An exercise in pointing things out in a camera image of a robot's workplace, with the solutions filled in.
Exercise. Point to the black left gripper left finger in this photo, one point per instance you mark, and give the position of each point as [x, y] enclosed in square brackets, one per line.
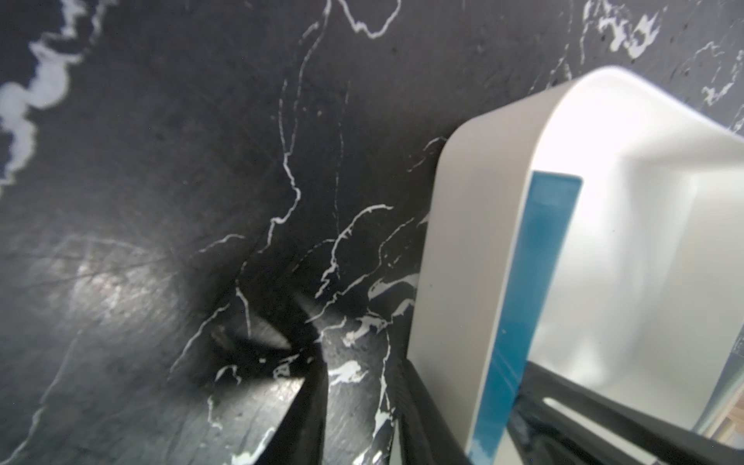
[300, 438]

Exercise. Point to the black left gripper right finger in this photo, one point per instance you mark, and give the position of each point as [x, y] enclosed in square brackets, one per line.
[543, 435]

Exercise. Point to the white plastic storage box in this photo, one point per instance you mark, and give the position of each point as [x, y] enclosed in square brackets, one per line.
[645, 306]

